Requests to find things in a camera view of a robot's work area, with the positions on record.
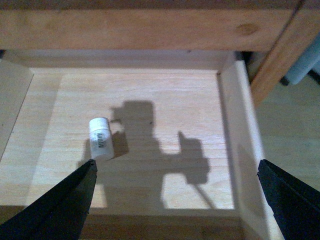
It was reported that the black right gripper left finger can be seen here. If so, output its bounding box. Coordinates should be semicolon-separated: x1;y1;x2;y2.
0;159;98;240

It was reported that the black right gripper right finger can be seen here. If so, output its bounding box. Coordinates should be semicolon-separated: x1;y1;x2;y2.
257;159;320;240

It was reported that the wooden drawer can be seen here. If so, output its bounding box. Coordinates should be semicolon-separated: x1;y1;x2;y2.
0;50;283;240

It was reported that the grey curtain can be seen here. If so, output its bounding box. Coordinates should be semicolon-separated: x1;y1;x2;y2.
279;33;320;86

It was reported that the wooden nightstand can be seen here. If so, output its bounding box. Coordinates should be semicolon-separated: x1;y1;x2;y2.
0;0;320;106

